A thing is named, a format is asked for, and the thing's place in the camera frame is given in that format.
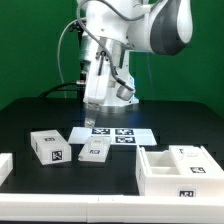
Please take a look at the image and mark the white base tag sheet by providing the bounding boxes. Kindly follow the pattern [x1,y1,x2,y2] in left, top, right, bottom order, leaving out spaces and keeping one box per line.
[68,127,157,146]

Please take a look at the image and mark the black camera on stand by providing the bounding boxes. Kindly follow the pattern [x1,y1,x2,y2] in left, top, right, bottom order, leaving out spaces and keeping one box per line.
[69,19,88,88]

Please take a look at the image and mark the white front fence rail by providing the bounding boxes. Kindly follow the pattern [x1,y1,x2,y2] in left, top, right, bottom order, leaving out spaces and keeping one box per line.
[0,194,224,224]

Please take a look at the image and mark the white fence rail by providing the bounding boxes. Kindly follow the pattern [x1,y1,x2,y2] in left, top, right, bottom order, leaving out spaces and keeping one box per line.
[0,194,224,224]
[0,153,13,186]

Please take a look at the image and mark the white cabinet body box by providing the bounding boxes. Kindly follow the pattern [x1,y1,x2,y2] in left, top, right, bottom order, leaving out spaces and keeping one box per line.
[135,146,224,198]

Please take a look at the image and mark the white left fence rail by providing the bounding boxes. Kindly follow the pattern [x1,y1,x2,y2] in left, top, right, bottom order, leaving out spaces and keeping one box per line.
[0,153,13,186]

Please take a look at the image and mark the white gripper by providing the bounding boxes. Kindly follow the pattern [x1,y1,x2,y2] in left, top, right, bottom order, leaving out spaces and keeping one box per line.
[84,56,111,128]

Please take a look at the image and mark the small white tagged box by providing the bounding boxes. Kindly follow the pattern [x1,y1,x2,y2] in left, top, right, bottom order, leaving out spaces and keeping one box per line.
[30,130,71,165]

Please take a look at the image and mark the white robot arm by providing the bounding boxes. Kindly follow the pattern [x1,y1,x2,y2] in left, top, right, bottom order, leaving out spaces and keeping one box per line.
[76,0,193,127]

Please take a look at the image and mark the white camera cable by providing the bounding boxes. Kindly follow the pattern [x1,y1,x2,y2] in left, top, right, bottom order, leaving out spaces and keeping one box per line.
[56,16,84,84]

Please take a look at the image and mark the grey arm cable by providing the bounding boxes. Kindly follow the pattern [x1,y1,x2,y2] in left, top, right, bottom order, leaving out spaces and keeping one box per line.
[76,0,151,89]

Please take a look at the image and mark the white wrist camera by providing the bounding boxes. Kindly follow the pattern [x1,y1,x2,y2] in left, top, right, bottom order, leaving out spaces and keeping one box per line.
[116,83,135,101]

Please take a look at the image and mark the white door panel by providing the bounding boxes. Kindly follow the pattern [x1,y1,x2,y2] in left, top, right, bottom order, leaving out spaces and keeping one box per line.
[169,145,224,177]
[78,136,111,163]

